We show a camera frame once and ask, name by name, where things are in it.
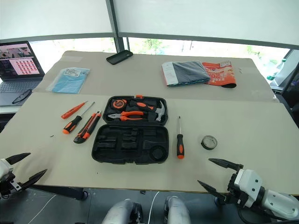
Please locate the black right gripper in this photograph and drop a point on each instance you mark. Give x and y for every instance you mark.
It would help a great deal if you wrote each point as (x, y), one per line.
(236, 196)

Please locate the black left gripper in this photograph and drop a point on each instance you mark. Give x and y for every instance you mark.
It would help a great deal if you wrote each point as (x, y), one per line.
(10, 187)

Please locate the orange tester screwdriver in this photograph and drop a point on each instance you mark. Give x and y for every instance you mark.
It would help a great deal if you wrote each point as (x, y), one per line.
(71, 111)

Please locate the orange black utility knife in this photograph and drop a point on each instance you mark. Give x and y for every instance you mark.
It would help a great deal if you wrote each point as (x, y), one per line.
(87, 127)

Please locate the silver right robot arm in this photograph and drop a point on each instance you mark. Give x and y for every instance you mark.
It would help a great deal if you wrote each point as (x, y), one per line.
(280, 204)

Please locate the black plastic tool case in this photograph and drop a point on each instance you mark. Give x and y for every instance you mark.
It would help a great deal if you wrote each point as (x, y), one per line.
(130, 149)

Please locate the black electrical tape roll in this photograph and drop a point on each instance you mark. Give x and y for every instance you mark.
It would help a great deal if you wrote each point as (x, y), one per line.
(206, 147)

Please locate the black table leg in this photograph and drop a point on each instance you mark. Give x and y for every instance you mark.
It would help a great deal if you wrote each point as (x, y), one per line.
(65, 191)

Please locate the silver right robot leg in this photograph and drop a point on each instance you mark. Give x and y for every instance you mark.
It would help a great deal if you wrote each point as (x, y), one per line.
(177, 211)

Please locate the black framed eyeglasses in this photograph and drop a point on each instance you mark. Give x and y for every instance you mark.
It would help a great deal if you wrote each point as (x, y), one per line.
(21, 96)

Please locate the light blue plastic packet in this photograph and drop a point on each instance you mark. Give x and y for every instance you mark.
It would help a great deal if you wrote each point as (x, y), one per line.
(67, 81)

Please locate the orange red printed packet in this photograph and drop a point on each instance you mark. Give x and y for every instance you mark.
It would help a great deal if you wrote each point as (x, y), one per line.
(222, 74)

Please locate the open grey laptop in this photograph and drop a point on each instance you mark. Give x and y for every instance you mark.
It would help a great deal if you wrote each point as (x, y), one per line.
(18, 60)

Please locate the black office chair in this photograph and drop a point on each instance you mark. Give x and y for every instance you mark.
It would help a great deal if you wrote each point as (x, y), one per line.
(289, 88)

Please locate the dark folded cloth package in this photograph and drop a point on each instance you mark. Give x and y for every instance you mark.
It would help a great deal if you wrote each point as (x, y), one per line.
(187, 72)

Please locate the orange black tape measure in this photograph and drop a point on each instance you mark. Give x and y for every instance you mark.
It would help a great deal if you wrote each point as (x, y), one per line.
(118, 103)

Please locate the clear bottle green label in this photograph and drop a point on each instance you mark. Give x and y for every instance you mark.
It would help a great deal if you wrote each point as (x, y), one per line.
(275, 70)

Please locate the black phone case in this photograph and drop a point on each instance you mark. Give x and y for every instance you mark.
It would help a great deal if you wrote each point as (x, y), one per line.
(119, 57)

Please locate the white roller blind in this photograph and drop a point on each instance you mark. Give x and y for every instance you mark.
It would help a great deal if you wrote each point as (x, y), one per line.
(205, 16)
(53, 16)

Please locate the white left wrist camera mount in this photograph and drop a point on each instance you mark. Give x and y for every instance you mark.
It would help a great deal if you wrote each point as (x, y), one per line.
(3, 168)

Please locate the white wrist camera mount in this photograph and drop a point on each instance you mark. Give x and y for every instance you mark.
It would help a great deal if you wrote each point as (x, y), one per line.
(250, 182)
(3, 168)

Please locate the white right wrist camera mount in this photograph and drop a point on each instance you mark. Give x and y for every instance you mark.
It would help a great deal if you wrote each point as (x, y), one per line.
(250, 182)

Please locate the dark grey window frame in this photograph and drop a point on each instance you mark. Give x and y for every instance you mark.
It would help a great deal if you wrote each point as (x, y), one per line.
(120, 44)

